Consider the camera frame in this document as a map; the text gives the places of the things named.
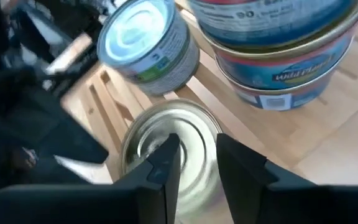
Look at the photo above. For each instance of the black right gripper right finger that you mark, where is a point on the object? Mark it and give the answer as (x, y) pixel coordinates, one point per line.
(275, 205)

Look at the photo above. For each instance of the silver-top green label can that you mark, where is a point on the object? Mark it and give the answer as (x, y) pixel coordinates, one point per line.
(135, 31)

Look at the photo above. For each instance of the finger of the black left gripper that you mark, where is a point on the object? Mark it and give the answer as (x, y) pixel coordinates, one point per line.
(42, 124)

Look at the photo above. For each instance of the gold-top blue label can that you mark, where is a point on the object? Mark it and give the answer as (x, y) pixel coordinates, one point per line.
(194, 124)
(275, 21)
(278, 73)
(291, 99)

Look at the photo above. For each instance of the wooden slatted shelf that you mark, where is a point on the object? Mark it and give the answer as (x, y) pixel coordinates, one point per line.
(259, 133)

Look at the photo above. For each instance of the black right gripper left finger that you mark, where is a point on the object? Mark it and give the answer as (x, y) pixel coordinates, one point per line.
(120, 205)

